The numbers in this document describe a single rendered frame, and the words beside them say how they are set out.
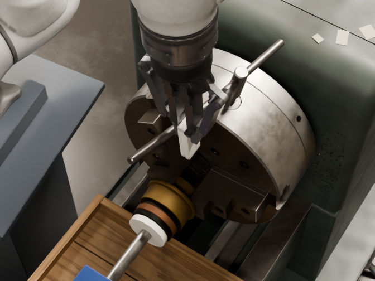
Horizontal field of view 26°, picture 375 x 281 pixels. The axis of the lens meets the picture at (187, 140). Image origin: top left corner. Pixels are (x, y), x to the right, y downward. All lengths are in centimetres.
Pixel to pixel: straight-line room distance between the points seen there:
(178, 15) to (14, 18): 86
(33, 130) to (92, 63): 107
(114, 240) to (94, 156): 115
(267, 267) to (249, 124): 37
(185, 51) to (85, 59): 201
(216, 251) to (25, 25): 59
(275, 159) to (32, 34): 65
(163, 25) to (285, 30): 49
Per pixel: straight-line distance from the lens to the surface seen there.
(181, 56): 91
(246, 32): 135
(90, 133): 272
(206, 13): 86
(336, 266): 191
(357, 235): 196
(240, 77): 119
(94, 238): 154
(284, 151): 130
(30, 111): 183
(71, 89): 189
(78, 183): 262
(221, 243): 155
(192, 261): 150
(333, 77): 131
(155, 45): 91
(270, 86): 130
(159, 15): 85
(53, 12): 171
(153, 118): 129
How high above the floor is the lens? 227
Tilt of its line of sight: 58 degrees down
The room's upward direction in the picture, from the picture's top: straight up
